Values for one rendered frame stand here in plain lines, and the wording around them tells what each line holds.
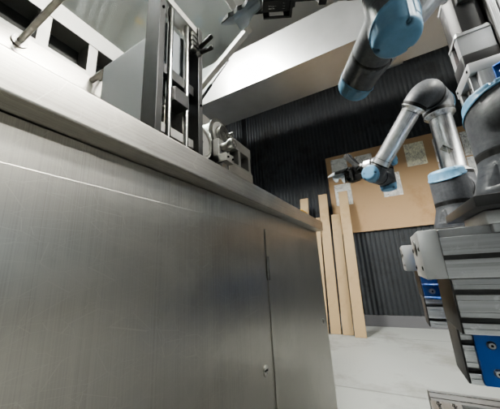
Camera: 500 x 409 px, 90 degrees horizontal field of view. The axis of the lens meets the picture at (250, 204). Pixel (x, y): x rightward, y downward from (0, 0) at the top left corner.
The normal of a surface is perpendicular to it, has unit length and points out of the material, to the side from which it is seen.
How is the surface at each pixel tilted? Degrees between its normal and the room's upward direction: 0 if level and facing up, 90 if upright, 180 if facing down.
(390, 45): 180
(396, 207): 90
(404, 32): 180
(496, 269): 90
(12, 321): 90
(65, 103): 90
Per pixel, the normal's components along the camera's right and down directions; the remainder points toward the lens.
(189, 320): 0.87, -0.17
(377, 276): -0.47, -0.20
